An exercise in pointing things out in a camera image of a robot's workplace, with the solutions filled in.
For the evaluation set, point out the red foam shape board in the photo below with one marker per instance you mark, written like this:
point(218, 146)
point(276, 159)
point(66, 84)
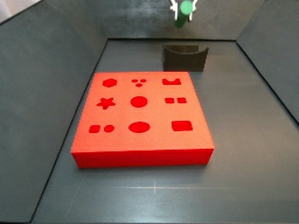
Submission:
point(141, 120)

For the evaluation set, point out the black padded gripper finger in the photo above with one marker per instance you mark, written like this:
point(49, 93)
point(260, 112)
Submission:
point(173, 8)

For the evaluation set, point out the green cylinder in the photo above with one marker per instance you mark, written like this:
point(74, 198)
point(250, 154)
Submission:
point(184, 11)

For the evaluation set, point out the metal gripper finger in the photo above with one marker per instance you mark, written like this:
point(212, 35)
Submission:
point(192, 9)

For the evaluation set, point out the black curved holder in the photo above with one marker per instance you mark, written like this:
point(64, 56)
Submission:
point(184, 58)

